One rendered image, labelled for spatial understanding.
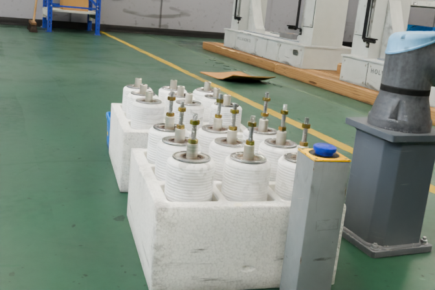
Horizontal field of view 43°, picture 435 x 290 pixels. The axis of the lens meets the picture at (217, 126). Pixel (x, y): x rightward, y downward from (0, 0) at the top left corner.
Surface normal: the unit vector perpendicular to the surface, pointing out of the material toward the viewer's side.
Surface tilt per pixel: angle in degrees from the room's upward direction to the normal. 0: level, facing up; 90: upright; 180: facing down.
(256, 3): 67
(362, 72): 90
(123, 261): 0
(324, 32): 90
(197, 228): 90
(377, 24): 90
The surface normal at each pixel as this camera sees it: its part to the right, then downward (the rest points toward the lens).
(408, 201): 0.38, 0.25
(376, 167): -0.92, 0.00
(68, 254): 0.10, -0.97
